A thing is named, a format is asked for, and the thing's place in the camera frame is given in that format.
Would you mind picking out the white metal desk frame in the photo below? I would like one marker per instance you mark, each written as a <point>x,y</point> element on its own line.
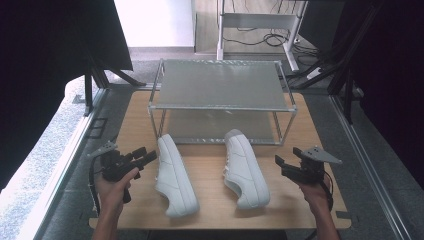
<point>256,20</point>

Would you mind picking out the white power strip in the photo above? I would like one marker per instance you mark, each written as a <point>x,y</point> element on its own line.
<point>314,73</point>

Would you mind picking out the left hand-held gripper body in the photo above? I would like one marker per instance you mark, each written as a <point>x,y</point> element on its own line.
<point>111,166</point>

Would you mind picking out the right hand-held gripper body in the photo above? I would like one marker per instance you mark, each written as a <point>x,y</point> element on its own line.
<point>308,168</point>

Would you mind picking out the person's left hand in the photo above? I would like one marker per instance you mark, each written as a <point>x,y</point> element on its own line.
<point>113,191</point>

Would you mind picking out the metal two-tier shoe rack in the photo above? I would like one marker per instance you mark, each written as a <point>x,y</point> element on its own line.
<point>220,85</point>

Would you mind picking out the white sneaker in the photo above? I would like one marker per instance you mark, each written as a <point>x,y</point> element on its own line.
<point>245,170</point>
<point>175,176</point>

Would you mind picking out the person's right hand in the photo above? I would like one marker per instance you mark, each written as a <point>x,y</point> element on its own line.
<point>313,195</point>

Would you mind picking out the black curtain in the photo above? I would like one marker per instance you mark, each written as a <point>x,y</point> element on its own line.
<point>393,83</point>
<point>36,66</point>

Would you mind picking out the black metal stand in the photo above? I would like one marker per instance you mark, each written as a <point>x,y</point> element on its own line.
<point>336,66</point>
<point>96,86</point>

